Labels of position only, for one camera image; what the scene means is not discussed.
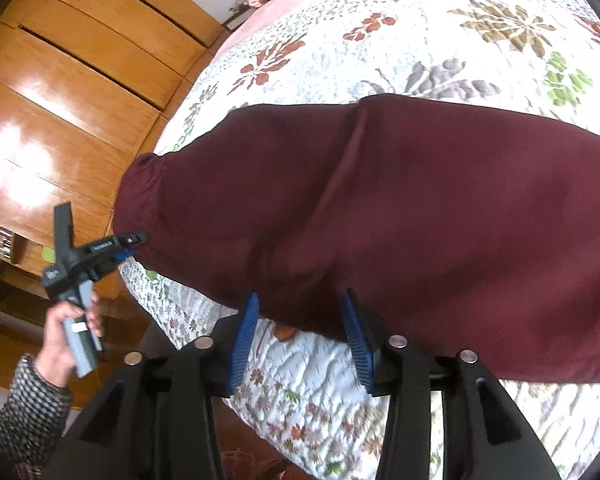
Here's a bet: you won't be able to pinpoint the wooden wardrobe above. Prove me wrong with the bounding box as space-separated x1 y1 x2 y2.
0 0 227 386

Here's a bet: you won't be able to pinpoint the maroon pants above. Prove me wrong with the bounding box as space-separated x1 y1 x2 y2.
112 94 600 382

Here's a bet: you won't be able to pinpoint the checkered sleeve left forearm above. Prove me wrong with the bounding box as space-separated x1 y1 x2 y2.
0 353 72 479

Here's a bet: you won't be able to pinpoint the person's left hand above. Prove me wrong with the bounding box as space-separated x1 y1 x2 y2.
34 301 83 388

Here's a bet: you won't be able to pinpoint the white floral quilt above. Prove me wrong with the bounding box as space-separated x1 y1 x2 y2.
121 0 600 479

